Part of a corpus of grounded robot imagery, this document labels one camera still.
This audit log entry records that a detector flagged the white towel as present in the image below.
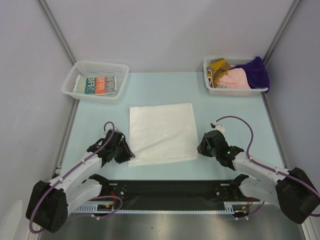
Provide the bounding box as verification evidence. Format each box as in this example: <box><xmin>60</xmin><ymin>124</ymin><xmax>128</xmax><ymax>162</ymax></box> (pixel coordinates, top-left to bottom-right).
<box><xmin>128</xmin><ymin>103</ymin><xmax>199</xmax><ymax>167</ymax></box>

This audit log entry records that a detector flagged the colourful rabbit print towel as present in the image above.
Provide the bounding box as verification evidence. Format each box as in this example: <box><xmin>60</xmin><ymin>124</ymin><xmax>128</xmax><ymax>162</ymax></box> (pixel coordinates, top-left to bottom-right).
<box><xmin>73</xmin><ymin>75</ymin><xmax>118</xmax><ymax>96</ymax></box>

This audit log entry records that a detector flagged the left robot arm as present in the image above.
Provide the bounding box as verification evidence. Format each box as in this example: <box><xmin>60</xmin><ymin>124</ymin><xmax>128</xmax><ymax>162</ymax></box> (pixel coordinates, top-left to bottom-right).
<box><xmin>25</xmin><ymin>129</ymin><xmax>135</xmax><ymax>234</ymax></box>

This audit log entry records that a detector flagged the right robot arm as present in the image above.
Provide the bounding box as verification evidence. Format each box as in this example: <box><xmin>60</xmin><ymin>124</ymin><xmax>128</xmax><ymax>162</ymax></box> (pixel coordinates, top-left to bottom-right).
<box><xmin>197</xmin><ymin>130</ymin><xmax>320</xmax><ymax>224</ymax></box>

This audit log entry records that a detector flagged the white basket with towels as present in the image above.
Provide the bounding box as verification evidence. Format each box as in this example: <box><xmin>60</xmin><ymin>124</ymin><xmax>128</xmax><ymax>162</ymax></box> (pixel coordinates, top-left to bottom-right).
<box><xmin>203</xmin><ymin>56</ymin><xmax>269</xmax><ymax>97</ymax></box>

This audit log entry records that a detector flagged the empty white plastic basket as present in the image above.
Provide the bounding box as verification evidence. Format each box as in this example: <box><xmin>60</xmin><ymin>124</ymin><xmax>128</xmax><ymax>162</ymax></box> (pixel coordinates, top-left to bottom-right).
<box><xmin>61</xmin><ymin>60</ymin><xmax>129</xmax><ymax>104</ymax></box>

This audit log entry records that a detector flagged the pink towel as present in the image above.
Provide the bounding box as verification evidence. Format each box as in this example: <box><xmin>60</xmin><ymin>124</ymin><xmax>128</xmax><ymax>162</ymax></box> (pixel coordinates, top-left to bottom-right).
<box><xmin>215</xmin><ymin>68</ymin><xmax>251</xmax><ymax>90</ymax></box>

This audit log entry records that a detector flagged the yellow patterned towel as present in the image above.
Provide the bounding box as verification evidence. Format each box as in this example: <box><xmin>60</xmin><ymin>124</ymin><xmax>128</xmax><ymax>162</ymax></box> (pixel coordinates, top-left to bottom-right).
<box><xmin>206</xmin><ymin>58</ymin><xmax>235</xmax><ymax>88</ymax></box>

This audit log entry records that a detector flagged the purple towel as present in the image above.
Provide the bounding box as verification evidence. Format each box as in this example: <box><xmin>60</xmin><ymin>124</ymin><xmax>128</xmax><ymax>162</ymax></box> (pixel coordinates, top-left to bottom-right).
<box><xmin>235</xmin><ymin>56</ymin><xmax>270</xmax><ymax>93</ymax></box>

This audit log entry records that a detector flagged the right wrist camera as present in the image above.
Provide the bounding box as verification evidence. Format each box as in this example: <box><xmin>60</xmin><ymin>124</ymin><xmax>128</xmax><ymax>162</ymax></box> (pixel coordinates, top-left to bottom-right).
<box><xmin>210</xmin><ymin>122</ymin><xmax>226</xmax><ymax>135</ymax></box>

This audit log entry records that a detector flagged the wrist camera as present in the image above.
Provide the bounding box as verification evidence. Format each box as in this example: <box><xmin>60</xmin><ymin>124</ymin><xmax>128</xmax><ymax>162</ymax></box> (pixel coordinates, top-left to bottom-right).
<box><xmin>103</xmin><ymin>127</ymin><xmax>118</xmax><ymax>135</ymax></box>
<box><xmin>210</xmin><ymin>122</ymin><xmax>226</xmax><ymax>135</ymax></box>

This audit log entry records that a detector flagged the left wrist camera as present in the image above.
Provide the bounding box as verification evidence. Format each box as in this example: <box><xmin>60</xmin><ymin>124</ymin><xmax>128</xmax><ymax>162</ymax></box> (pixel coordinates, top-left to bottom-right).
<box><xmin>103</xmin><ymin>127</ymin><xmax>118</xmax><ymax>135</ymax></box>

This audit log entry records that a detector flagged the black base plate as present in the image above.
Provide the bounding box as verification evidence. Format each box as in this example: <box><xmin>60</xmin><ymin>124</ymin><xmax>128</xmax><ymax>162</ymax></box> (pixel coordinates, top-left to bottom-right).
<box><xmin>100</xmin><ymin>180</ymin><xmax>258</xmax><ymax>205</ymax></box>

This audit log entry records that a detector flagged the grey cable duct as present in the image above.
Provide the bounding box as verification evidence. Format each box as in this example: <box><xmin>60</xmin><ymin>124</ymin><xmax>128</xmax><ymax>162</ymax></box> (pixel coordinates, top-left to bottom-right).
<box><xmin>72</xmin><ymin>199</ymin><xmax>250</xmax><ymax>215</ymax></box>

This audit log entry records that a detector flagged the right aluminium corner post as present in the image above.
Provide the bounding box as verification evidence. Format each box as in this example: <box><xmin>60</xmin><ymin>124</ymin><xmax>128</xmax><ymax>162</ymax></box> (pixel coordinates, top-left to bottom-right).
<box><xmin>263</xmin><ymin>0</ymin><xmax>303</xmax><ymax>66</ymax></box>

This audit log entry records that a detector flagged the aluminium corner post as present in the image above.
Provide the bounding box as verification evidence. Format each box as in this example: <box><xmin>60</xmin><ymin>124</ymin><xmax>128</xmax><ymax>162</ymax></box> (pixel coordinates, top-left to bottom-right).
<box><xmin>36</xmin><ymin>0</ymin><xmax>77</xmax><ymax>65</ymax></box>
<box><xmin>263</xmin><ymin>0</ymin><xmax>303</xmax><ymax>66</ymax></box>

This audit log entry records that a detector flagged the left aluminium corner post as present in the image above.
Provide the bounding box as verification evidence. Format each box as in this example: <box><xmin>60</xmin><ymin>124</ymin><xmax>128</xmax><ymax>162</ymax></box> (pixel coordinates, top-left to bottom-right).
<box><xmin>36</xmin><ymin>0</ymin><xmax>77</xmax><ymax>65</ymax></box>

